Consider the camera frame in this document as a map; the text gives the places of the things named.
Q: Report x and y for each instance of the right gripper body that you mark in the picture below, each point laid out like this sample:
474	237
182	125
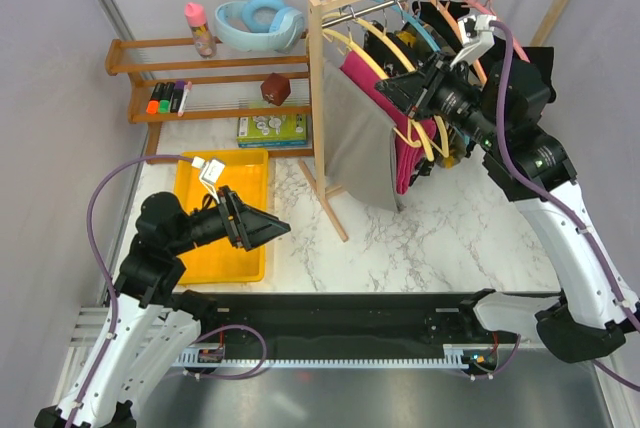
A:
437	74

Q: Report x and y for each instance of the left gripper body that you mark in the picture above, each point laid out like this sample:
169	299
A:
227	201

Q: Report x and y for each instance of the yellow hanger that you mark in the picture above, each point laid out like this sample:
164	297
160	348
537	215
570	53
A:
390	48
351	46

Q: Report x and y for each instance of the pink trousers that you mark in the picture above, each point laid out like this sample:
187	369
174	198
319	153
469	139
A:
407	157

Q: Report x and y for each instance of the orange hanger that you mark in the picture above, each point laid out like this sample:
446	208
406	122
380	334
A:
450	23

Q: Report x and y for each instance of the grey trousers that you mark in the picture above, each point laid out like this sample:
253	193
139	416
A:
359	142

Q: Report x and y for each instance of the blue hanger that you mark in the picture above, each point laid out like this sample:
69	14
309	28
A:
395	18

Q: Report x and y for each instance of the black white patterned trousers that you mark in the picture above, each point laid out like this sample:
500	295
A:
386	58

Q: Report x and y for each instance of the camouflage yellow trousers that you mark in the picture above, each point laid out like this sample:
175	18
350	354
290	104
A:
418	53

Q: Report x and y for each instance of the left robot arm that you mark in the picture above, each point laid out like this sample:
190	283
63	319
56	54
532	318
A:
148	326

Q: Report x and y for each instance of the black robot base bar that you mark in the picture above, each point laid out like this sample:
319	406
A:
341	327

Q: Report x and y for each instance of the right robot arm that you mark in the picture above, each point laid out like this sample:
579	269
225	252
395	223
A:
594	310

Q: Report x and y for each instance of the green card box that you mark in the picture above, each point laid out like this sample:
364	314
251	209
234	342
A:
272	131

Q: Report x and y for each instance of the green highlighter marker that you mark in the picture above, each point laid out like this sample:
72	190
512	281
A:
166	97

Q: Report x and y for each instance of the purple highlighter marker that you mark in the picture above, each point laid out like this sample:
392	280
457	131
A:
177	96

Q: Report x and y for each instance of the brown cube box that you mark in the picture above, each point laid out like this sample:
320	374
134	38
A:
275	89

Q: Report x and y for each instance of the orange highlighter marker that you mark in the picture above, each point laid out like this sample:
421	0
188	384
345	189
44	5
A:
153	103

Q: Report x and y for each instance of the white pink pen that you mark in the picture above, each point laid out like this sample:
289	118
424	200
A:
186	91

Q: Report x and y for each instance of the wooden clothes rack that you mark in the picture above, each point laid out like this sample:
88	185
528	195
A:
316	176

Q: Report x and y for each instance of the wooden shelf rack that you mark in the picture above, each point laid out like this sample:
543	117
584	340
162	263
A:
222	87

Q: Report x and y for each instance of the pink water bottle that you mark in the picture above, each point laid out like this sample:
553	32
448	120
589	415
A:
197	21

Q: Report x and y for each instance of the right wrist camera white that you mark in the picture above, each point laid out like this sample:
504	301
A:
477	38

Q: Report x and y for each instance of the white cable duct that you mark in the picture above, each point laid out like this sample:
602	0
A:
196	358

